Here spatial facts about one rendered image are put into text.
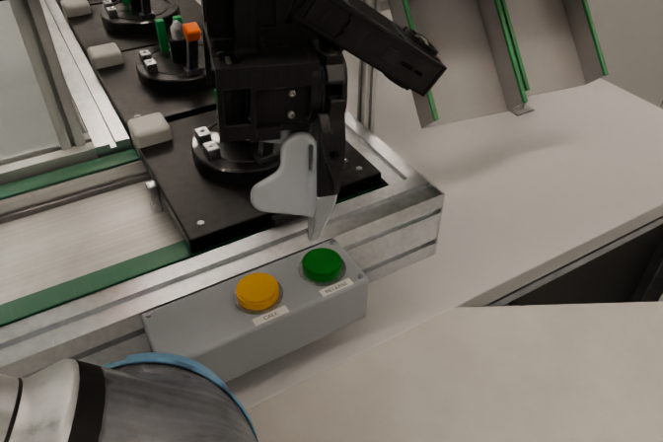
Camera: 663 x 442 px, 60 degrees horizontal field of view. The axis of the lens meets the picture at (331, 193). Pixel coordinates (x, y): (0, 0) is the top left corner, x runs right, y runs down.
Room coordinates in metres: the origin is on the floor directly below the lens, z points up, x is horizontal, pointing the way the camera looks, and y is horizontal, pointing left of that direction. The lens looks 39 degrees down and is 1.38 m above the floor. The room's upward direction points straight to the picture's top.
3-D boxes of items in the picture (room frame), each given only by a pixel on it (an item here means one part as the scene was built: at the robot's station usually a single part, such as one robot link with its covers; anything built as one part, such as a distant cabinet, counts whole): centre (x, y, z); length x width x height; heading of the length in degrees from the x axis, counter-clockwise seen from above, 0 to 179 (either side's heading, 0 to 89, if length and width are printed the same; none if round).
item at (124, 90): (0.82, 0.23, 1.01); 0.24 x 0.24 x 0.13; 30
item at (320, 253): (0.40, 0.01, 0.96); 0.04 x 0.04 x 0.02
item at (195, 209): (0.59, 0.10, 0.96); 0.24 x 0.24 x 0.02; 30
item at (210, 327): (0.37, 0.07, 0.93); 0.21 x 0.07 x 0.06; 120
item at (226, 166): (0.59, 0.10, 0.98); 0.14 x 0.14 x 0.02
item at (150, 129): (0.63, 0.24, 0.97); 0.05 x 0.05 x 0.04; 30
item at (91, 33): (1.03, 0.35, 1.01); 0.24 x 0.24 x 0.13; 30
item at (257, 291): (0.37, 0.07, 0.96); 0.04 x 0.04 x 0.02
